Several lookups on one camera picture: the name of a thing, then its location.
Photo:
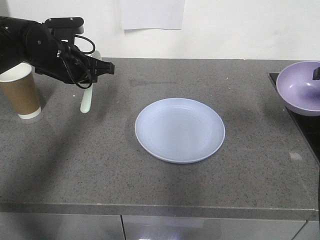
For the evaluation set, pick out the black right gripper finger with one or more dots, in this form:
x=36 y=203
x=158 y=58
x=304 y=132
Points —
x=316 y=74

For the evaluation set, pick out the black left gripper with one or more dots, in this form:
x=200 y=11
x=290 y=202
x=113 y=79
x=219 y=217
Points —
x=73 y=66

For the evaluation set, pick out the lilac plastic bowl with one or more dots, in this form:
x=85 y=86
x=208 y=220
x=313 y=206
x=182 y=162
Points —
x=298 y=90

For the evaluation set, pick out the mint green plastic spoon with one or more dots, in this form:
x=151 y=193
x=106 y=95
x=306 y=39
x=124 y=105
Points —
x=86 y=102

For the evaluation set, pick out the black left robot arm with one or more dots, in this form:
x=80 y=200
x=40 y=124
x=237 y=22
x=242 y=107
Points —
x=50 y=48

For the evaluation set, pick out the brown paper cup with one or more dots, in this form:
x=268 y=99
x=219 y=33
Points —
x=19 y=87

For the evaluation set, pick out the light blue plate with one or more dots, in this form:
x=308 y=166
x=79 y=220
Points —
x=179 y=130

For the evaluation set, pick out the black induction cooktop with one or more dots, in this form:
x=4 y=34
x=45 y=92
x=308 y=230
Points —
x=309 y=126

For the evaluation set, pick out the white paper sheet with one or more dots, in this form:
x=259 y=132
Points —
x=152 y=14

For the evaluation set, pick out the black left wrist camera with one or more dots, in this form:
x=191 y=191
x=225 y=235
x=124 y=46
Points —
x=65 y=28

